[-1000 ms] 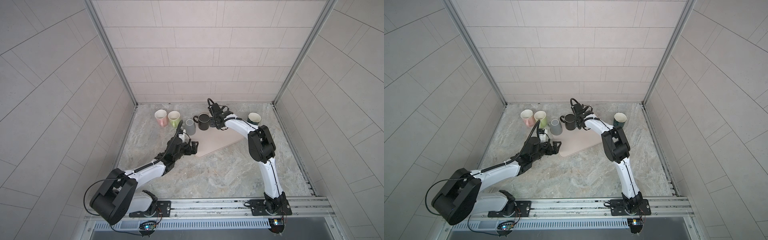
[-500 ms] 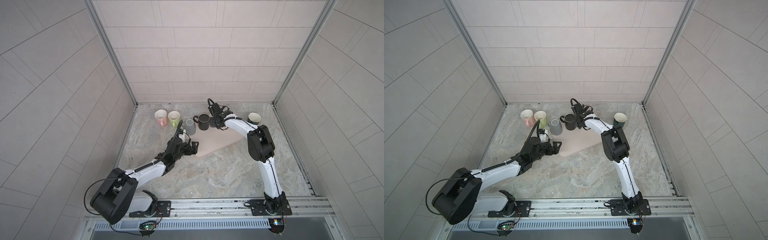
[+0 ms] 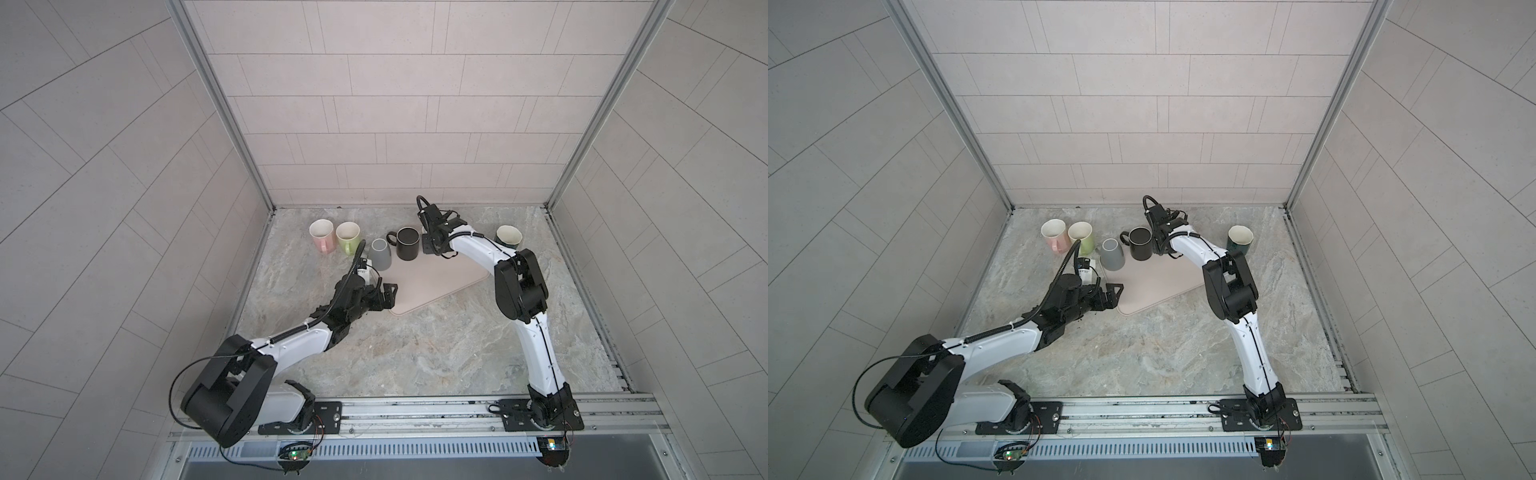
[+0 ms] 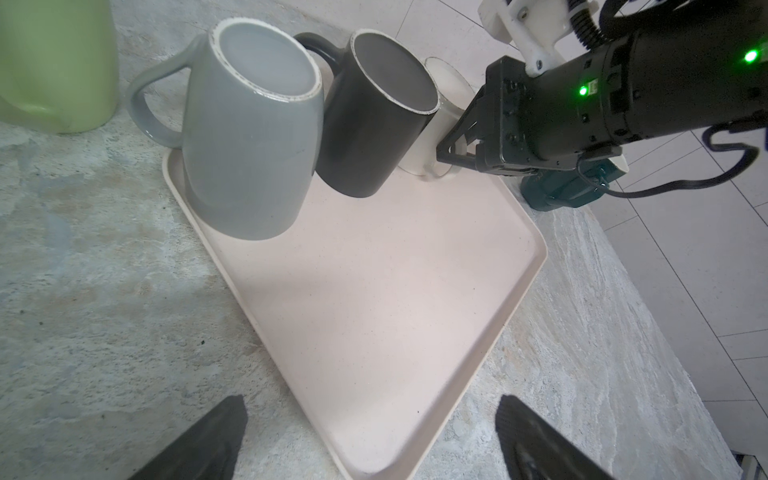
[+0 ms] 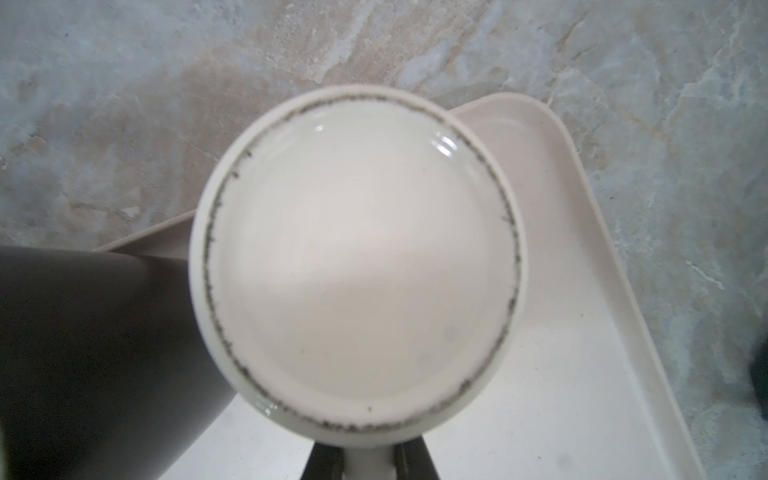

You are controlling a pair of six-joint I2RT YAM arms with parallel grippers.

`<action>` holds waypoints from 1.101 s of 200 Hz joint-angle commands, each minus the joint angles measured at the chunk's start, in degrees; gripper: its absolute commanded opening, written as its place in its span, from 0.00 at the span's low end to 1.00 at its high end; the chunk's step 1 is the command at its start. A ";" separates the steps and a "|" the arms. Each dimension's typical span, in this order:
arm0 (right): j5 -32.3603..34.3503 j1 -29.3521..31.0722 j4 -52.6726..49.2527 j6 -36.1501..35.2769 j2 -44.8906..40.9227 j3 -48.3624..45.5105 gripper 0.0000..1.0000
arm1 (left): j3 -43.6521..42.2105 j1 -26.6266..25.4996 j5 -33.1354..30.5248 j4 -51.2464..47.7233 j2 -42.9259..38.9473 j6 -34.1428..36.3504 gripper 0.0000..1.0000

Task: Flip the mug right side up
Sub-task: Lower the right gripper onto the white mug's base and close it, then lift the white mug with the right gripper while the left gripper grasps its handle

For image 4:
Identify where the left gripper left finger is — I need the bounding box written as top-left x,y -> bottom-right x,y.
131,395 -> 248,479

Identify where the dark green mug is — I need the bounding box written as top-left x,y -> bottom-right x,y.
520,156 -> 629,212

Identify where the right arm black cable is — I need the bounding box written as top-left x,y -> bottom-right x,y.
566,0 -> 768,200

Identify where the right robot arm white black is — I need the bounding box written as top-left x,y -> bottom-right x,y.
436,1 -> 767,176

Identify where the grey mug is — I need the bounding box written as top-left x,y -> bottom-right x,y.
126,17 -> 324,240

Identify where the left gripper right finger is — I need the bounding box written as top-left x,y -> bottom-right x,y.
495,395 -> 612,479

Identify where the light green mug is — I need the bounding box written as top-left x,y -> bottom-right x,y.
1,1 -> 120,134

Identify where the black mug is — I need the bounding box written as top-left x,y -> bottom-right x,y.
295,29 -> 440,198

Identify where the white mug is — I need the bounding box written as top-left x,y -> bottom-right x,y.
398,57 -> 475,182

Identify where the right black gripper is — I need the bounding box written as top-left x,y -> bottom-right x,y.
436,50 -> 622,176

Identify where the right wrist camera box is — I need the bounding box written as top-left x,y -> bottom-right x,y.
478,0 -> 574,78

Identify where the beige rectangular tray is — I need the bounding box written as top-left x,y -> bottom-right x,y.
162,150 -> 547,479

